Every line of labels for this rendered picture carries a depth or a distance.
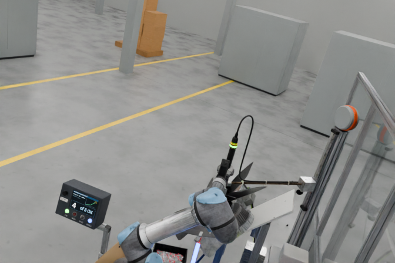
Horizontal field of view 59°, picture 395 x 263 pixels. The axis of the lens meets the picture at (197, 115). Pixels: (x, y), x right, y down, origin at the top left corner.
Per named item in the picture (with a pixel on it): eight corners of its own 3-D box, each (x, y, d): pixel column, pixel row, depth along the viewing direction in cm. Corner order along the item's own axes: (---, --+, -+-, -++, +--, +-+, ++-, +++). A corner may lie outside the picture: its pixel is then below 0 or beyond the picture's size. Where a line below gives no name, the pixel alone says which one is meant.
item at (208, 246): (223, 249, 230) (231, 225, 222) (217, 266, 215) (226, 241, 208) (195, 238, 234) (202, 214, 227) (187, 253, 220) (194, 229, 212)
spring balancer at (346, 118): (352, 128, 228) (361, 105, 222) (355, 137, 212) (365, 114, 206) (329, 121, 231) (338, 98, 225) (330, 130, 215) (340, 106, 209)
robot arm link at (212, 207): (123, 267, 155) (234, 223, 142) (109, 236, 155) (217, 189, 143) (134, 255, 166) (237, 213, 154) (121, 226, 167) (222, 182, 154)
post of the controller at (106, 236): (107, 251, 210) (111, 226, 203) (104, 255, 207) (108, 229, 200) (102, 249, 211) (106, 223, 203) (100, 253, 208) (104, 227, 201)
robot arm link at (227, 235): (250, 243, 144) (221, 222, 192) (238, 219, 145) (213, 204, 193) (226, 257, 142) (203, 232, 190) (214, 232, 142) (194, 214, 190)
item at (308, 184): (308, 186, 240) (313, 175, 237) (314, 192, 234) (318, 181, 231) (295, 186, 236) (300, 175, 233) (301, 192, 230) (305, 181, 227)
